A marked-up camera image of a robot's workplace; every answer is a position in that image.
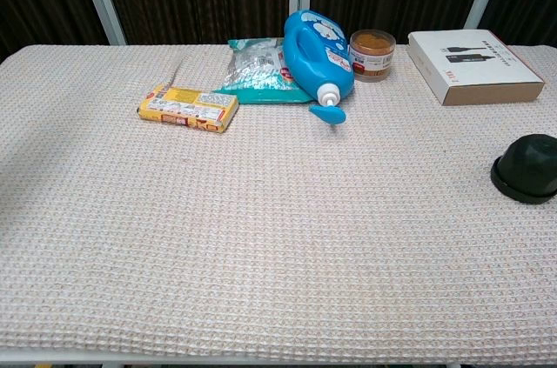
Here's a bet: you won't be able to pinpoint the beige waffle tablecloth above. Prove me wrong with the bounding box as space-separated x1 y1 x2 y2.
0 43 557 365

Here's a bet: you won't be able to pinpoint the teal snack bag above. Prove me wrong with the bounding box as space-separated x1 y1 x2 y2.
212 37 315 105

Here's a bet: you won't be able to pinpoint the yellow snack box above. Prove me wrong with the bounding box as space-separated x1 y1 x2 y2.
136 83 240 134

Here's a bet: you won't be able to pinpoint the blue detergent pump bottle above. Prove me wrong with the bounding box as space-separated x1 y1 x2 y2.
283 9 356 126

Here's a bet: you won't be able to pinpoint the clear jar brown contents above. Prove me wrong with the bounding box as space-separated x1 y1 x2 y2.
349 29 397 84

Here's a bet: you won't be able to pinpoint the white cable product box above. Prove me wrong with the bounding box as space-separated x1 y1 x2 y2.
406 29 547 107

